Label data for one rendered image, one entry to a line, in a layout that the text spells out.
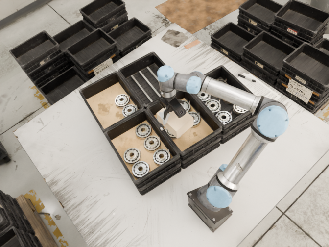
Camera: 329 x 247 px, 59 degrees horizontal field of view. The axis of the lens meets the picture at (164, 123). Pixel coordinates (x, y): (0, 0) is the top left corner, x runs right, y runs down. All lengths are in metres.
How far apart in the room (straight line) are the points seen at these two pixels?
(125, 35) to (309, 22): 1.78
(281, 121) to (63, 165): 1.41
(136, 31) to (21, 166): 1.77
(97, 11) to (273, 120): 2.58
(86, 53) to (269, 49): 1.73
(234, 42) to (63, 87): 1.78
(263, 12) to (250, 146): 2.25
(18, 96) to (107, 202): 2.12
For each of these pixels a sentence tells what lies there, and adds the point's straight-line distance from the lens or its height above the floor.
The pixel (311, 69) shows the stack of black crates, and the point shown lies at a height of 0.49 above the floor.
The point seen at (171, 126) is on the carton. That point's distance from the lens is 1.50.
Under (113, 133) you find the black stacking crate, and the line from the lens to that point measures 1.82.
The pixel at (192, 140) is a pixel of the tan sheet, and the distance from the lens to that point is 1.78.
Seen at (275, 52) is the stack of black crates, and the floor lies 0.38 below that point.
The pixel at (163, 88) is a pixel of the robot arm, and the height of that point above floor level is 1.37.
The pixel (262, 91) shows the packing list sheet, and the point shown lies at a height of 0.70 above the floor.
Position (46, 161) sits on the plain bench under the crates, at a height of 0.70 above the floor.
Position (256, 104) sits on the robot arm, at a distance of 1.35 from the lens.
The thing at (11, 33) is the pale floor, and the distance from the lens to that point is 4.54.
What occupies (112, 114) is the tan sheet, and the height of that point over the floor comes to 0.83.
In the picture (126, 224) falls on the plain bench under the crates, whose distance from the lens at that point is 1.79.
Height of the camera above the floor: 2.39
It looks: 57 degrees down
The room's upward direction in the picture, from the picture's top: 12 degrees counter-clockwise
